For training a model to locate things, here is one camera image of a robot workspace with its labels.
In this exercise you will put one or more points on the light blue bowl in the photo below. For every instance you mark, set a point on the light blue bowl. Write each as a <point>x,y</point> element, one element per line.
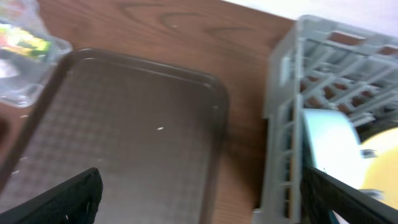
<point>334,145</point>

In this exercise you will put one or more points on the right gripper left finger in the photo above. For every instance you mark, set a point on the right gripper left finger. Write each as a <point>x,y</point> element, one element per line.
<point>75,200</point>

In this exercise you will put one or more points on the grey plastic dishwasher rack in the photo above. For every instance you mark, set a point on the grey plastic dishwasher rack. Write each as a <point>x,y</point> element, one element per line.
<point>327,65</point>

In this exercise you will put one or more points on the yellow round plate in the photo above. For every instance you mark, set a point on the yellow round plate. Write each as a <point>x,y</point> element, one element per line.
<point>381,174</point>

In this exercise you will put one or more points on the brown serving tray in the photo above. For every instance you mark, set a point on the brown serving tray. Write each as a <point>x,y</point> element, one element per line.
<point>154,132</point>

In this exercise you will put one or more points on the clear plastic waste bin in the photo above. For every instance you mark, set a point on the clear plastic waste bin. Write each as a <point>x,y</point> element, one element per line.
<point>23,78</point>

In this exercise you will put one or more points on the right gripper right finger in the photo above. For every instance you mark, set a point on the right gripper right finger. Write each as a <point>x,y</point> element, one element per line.
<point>325,198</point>

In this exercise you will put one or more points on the green snack wrapper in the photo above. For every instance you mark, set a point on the green snack wrapper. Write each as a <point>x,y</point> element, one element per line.
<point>22,42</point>

